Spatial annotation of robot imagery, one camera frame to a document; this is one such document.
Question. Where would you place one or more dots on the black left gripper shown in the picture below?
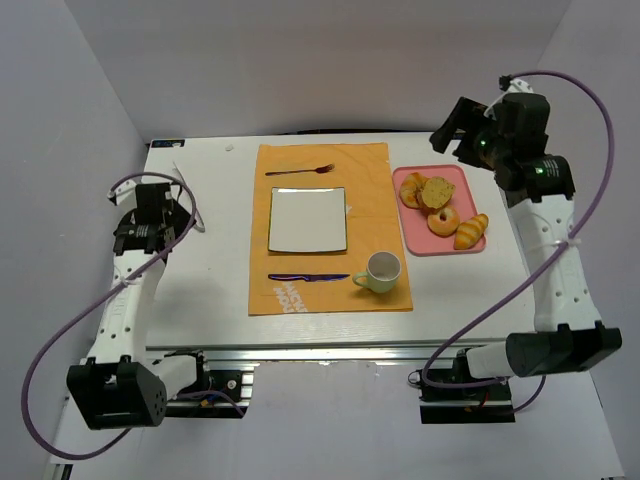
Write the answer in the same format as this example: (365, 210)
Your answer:
(151, 198)

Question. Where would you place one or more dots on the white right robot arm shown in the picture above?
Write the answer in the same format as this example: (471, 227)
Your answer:
(508, 138)

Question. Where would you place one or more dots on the seeded bread slice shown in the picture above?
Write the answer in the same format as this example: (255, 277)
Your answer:
(436, 193)

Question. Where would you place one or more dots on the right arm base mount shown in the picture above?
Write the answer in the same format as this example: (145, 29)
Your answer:
(479, 405)

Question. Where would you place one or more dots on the black logo sticker left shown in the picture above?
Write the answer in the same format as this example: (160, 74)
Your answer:
(167, 143)

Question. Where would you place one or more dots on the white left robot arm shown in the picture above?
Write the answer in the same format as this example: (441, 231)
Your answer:
(118, 385)

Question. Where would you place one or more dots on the twisted glazed bun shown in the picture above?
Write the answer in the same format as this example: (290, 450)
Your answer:
(410, 188)

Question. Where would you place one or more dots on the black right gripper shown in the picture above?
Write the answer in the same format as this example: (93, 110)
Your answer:
(460, 128)

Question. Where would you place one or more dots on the pink tray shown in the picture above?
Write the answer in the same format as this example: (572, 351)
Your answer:
(419, 239)

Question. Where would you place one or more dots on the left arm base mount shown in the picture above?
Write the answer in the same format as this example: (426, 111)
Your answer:
(215, 394)

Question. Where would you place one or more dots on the blue iridescent knife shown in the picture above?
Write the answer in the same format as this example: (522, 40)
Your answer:
(307, 277)

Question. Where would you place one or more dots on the white square plate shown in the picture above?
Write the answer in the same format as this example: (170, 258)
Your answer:
(307, 220)

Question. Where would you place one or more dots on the sugared ring donut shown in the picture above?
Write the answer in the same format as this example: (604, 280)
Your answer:
(444, 222)

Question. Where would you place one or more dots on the striped croissant roll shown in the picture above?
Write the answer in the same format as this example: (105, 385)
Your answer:
(469, 233)

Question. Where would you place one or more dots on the pale green mug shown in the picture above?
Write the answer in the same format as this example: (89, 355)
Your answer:
(382, 272)

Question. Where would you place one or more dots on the metal fork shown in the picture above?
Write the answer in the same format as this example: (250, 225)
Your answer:
(318, 170)

